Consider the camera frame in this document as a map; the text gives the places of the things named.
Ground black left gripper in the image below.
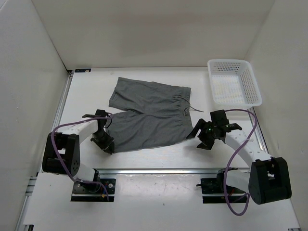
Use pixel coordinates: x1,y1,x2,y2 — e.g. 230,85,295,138
90,130,115,154

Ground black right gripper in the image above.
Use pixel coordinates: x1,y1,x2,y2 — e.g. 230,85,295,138
186,118,218,150

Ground grey drawstring shorts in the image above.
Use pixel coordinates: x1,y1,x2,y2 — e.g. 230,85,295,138
106,77,193,153

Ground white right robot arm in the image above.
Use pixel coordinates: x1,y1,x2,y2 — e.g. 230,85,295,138
187,119,292,205

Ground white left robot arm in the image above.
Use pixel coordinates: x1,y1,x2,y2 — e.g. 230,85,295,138
42,109,115,193

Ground white perforated plastic basket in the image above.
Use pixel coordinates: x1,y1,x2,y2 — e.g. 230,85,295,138
207,59,262,110

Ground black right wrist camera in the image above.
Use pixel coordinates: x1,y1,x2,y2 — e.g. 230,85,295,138
210,110,229,127

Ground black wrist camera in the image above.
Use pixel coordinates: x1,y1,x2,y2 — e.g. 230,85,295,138
210,110,229,127
95,109,109,117

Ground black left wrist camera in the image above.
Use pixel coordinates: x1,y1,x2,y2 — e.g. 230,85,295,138
95,109,109,117

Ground front aluminium frame rail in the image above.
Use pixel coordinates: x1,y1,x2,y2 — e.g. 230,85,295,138
43,167,251,177

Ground aluminium frame rail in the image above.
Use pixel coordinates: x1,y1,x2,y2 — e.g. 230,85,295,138
43,167,251,177
254,120,302,231
15,69,74,231

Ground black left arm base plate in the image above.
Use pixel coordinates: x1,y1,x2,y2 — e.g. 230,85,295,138
71,178,116,203

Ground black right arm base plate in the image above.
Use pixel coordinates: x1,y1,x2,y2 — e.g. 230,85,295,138
196,178,247,204

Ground right aluminium frame rail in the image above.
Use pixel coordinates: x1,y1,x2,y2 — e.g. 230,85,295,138
254,120,302,231

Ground left aluminium frame rail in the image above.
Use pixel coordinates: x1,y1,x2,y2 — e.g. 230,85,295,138
15,69,74,231

